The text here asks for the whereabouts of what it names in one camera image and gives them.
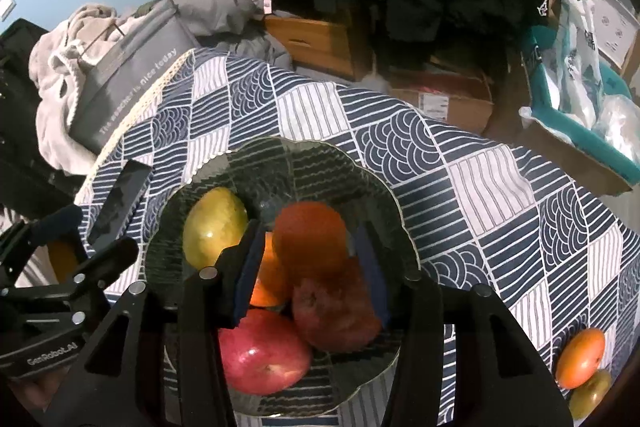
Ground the white printed plastic bag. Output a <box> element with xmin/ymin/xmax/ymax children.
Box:
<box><xmin>531</xmin><ymin>0</ymin><xmax>607</xmax><ymax>122</ymax></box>

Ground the blue white patterned tablecloth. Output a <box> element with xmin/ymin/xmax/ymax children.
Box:
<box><xmin>75</xmin><ymin>49</ymin><xmax>640</xmax><ymax>427</ymax></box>

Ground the orange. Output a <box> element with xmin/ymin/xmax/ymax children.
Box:
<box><xmin>272</xmin><ymin>202</ymin><xmax>351</xmax><ymax>280</ymax></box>
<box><xmin>248</xmin><ymin>232</ymin><xmax>293</xmax><ymax>308</ymax></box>

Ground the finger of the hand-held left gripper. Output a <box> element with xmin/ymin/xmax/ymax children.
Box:
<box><xmin>64</xmin><ymin>238</ymin><xmax>139</xmax><ymax>329</ymax></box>
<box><xmin>0</xmin><ymin>205</ymin><xmax>84</xmax><ymax>289</ymax></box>

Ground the grey jacket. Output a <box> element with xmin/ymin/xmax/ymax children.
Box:
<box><xmin>172</xmin><ymin>0</ymin><xmax>293</xmax><ymax>70</ymax></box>

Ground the black rectangular device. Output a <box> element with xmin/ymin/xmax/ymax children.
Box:
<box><xmin>87</xmin><ymin>161</ymin><xmax>151</xmax><ymax>253</ymax></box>

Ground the orange-red mango on table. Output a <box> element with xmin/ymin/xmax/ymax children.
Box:
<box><xmin>556</xmin><ymin>328</ymin><xmax>606</xmax><ymax>390</ymax></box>

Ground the brown cardboard box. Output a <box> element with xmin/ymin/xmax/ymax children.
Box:
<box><xmin>387</xmin><ymin>66</ymin><xmax>496</xmax><ymax>134</ymax></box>

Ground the yellow-green mango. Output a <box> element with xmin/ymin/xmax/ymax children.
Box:
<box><xmin>182</xmin><ymin>187</ymin><xmax>249</xmax><ymax>270</ymax></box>

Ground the scalloped glass plate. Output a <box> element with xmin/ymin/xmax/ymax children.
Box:
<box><xmin>142</xmin><ymin>138</ymin><xmax>423</xmax><ymax>418</ymax></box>

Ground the teal box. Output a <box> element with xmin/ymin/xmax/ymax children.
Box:
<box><xmin>520</xmin><ymin>26</ymin><xmax>640</xmax><ymax>188</ymax></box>

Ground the red pomegranate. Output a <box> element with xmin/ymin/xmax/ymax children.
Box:
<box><xmin>292</xmin><ymin>259</ymin><xmax>383</xmax><ymax>353</ymax></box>

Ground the grey fabric storage bag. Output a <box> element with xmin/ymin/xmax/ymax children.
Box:
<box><xmin>70</xmin><ymin>0</ymin><xmax>201</xmax><ymax>152</ymax></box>

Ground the wooden drawer box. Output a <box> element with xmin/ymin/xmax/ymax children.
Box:
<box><xmin>264</xmin><ymin>16</ymin><xmax>372</xmax><ymax>81</ymax></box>

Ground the white patterned box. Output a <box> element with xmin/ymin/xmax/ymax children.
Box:
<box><xmin>590</xmin><ymin>0</ymin><xmax>640</xmax><ymax>64</ymax></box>

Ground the small green-red mango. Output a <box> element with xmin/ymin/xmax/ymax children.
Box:
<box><xmin>569</xmin><ymin>369</ymin><xmax>613</xmax><ymax>420</ymax></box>

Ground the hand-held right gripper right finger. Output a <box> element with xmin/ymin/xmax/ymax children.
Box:
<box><xmin>355</xmin><ymin>224</ymin><xmax>573</xmax><ymax>427</ymax></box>

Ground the clear plastic bag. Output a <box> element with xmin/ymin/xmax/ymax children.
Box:
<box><xmin>595</xmin><ymin>94</ymin><xmax>640</xmax><ymax>164</ymax></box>

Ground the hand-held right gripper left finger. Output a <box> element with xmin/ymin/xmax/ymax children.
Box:
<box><xmin>42</xmin><ymin>219</ymin><xmax>266</xmax><ymax>427</ymax></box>

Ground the red apple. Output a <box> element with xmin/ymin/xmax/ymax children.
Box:
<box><xmin>218</xmin><ymin>309</ymin><xmax>313</xmax><ymax>395</ymax></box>

